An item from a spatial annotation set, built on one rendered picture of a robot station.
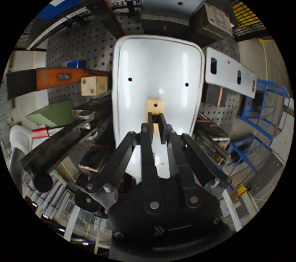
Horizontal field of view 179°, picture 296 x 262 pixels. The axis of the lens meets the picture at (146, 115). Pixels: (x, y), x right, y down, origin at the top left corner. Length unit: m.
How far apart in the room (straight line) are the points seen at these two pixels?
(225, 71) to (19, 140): 0.99
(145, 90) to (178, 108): 0.09
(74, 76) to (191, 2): 0.26
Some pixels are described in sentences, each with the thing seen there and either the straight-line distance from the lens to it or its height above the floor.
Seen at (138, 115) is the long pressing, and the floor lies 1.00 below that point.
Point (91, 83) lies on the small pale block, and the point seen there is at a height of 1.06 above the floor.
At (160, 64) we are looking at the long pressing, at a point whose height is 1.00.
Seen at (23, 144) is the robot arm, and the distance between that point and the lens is 0.76.
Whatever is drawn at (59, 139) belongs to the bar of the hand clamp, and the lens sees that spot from 0.16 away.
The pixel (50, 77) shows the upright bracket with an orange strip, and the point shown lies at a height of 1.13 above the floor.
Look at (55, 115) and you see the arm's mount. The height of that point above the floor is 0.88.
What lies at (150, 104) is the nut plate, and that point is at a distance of 0.20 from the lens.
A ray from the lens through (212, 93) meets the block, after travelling 0.30.
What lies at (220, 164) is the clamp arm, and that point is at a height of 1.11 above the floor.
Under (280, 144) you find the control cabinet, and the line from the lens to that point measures 8.07.
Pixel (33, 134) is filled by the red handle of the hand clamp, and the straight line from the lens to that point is 0.25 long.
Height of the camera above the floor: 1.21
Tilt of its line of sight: 69 degrees down
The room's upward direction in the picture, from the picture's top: 178 degrees counter-clockwise
